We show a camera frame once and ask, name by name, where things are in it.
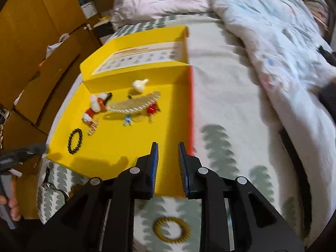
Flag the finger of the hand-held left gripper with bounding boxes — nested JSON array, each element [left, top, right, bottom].
[[12, 143, 48, 163]]

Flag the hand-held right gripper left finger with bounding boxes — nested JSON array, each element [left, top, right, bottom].
[[26, 142, 159, 252]]

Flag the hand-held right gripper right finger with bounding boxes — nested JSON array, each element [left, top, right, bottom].
[[178, 142, 306, 252]]

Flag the yellow cardboard box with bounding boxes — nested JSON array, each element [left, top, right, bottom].
[[46, 26, 196, 197]]

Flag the small red hair clip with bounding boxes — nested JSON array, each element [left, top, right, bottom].
[[146, 103, 161, 122]]

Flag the gold hair comb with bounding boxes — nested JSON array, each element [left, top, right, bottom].
[[106, 91, 161, 113]]

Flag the red and white hair clip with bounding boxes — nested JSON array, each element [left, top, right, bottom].
[[82, 92, 113, 123]]

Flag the white garlic-shaped hair clip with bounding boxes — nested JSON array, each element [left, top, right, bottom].
[[132, 78, 150, 93]]

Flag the person's left hand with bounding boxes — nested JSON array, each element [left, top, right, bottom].
[[0, 186, 24, 222]]

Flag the tree print bed sheet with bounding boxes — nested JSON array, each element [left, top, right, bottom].
[[37, 13, 315, 252]]

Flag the crumpled white paper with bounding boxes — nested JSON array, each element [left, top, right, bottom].
[[46, 33, 70, 58]]

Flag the wooden cabinet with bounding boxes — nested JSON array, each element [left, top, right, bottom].
[[0, 0, 118, 218]]

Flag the small white box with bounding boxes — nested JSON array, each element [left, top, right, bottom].
[[81, 1, 99, 19]]

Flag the dark blue object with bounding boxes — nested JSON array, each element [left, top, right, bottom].
[[318, 79, 336, 120]]

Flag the white patterned quilt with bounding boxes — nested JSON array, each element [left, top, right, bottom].
[[205, 0, 336, 192]]

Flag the pink patterned blanket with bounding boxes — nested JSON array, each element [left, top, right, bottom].
[[112, 0, 213, 29]]

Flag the black object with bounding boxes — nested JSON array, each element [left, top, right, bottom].
[[318, 45, 336, 67]]

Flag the black bead bracelet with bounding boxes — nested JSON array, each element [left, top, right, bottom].
[[67, 128, 83, 154]]

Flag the yellow spiral hair tie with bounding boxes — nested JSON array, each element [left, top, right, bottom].
[[153, 217, 184, 243]]

